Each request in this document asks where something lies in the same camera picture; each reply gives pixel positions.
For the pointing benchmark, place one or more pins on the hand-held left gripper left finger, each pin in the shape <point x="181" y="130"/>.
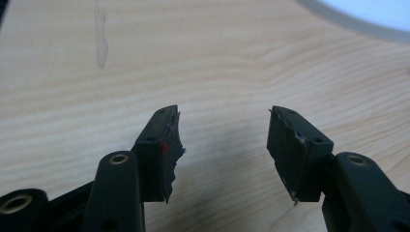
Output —
<point x="150" y="167"/>

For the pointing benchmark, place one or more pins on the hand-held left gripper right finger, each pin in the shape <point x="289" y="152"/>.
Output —
<point x="298" y="164"/>

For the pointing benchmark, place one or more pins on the white round plate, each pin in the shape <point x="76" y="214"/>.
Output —
<point x="374" y="13"/>

